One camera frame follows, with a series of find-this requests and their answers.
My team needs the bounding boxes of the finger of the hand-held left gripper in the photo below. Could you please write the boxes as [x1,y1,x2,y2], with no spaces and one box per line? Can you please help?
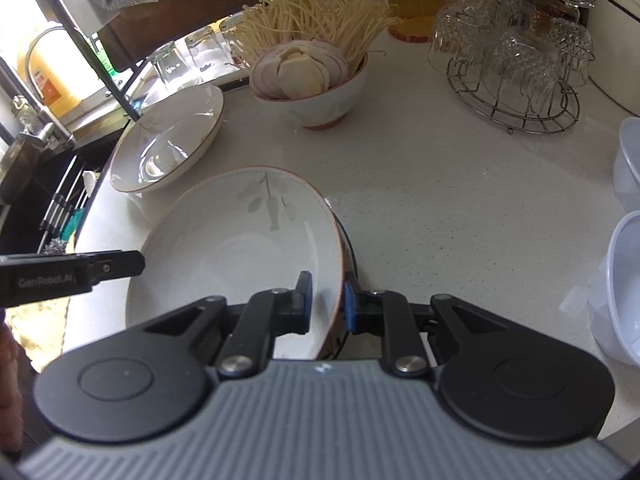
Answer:
[92,250,146,289]

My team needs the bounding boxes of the white plate with gold rim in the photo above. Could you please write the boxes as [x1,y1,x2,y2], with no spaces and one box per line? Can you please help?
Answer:
[108,84,225,195]

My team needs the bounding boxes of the pale sliced vegetable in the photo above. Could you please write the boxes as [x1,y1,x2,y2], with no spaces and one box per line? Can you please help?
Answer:
[251,38,350,101]

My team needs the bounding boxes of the pitcher with orange liquid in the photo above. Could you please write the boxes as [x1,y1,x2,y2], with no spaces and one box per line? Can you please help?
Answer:
[376,0,447,43]

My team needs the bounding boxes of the white bowl with orange base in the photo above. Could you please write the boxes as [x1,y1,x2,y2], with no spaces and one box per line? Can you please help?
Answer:
[248,50,370,131]

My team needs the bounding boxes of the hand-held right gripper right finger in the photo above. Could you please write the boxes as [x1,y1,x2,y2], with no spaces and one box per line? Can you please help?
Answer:
[343,274,506,379]

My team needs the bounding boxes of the metal wire cup rack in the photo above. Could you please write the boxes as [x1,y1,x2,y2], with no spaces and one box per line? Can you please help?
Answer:
[444,52,582,136]

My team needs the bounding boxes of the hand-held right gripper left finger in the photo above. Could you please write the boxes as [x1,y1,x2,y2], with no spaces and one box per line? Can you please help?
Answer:
[145,271,314,380]

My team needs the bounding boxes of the translucent plastic container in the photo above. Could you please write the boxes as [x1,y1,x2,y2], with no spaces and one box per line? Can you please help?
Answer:
[612,117,640,216]
[587,209,640,367]

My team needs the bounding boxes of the brown wooden cutting board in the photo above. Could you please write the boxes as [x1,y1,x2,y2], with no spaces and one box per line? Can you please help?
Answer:
[96,0,321,77]

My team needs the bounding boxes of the metal faucet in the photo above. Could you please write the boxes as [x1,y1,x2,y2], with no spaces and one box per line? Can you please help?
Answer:
[9,94,77,162]

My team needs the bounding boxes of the black handled utensils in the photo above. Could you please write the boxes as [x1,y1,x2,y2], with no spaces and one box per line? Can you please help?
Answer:
[39,154,97,242]

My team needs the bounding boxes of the yellow bottle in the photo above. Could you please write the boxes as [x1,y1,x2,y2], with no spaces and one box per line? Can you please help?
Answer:
[17,24,87,117]

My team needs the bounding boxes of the dark patterned bowl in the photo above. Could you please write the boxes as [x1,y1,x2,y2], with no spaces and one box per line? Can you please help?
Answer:
[317,199,360,361]

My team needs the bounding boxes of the plain drinking glass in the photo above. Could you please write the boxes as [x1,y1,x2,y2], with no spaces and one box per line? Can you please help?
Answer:
[217,12,252,69]
[151,40,195,92]
[184,27,227,75]

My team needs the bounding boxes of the white plate with leaf print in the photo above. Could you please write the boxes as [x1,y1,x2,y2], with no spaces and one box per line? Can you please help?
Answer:
[125,167,346,361]

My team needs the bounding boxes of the black metal dish rack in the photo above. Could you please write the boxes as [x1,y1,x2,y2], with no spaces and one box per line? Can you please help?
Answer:
[39,0,147,123]

